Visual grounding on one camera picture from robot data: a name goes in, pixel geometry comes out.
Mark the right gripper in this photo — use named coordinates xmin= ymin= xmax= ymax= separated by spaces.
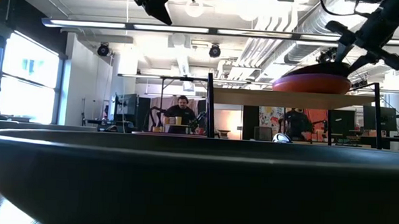
xmin=324 ymin=9 xmax=399 ymax=80

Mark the orange plate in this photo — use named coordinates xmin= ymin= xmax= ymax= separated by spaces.
xmin=272 ymin=74 xmax=352 ymax=96

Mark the purple plate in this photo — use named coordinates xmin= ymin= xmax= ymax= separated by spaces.
xmin=274 ymin=72 xmax=351 ymax=86

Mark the black hanging spotlight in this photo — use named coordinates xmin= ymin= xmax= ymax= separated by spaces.
xmin=315 ymin=46 xmax=340 ymax=65
xmin=97 ymin=42 xmax=111 ymax=57
xmin=208 ymin=43 xmax=222 ymax=59

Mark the round white pendant lamp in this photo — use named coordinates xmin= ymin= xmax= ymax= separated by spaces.
xmin=184 ymin=0 xmax=205 ymax=18

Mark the black computer monitor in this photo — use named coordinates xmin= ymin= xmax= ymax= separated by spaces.
xmin=362 ymin=105 xmax=399 ymax=132
xmin=332 ymin=110 xmax=356 ymax=135
xmin=113 ymin=93 xmax=137 ymax=123

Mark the orange curtain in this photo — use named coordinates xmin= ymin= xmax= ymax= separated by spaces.
xmin=303 ymin=109 xmax=328 ymax=132

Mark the long ceiling light bar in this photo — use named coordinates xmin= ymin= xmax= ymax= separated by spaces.
xmin=40 ymin=17 xmax=399 ymax=47

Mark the person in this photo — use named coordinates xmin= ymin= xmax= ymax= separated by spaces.
xmin=163 ymin=94 xmax=200 ymax=136
xmin=284 ymin=108 xmax=313 ymax=142

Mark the beige curtain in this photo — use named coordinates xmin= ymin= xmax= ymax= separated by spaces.
xmin=148 ymin=96 xmax=201 ymax=135

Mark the colourful poster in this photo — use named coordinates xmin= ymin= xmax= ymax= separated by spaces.
xmin=258 ymin=106 xmax=286 ymax=129

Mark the white rounded object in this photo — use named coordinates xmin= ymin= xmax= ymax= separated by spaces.
xmin=272 ymin=132 xmax=293 ymax=144

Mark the black cabinet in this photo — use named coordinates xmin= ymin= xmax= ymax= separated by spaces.
xmin=136 ymin=96 xmax=152 ymax=133

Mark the large bright window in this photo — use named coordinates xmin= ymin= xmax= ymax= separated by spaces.
xmin=0 ymin=30 xmax=67 ymax=125

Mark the silver ventilation duct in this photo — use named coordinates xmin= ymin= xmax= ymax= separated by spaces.
xmin=282 ymin=0 xmax=380 ymax=68

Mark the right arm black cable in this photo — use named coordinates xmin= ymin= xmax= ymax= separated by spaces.
xmin=320 ymin=0 xmax=363 ymax=18

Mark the black overhead metal frame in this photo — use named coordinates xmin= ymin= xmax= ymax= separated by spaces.
xmin=115 ymin=73 xmax=327 ymax=136

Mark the black wire dish rack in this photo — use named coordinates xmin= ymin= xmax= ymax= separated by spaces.
xmin=204 ymin=73 xmax=386 ymax=150

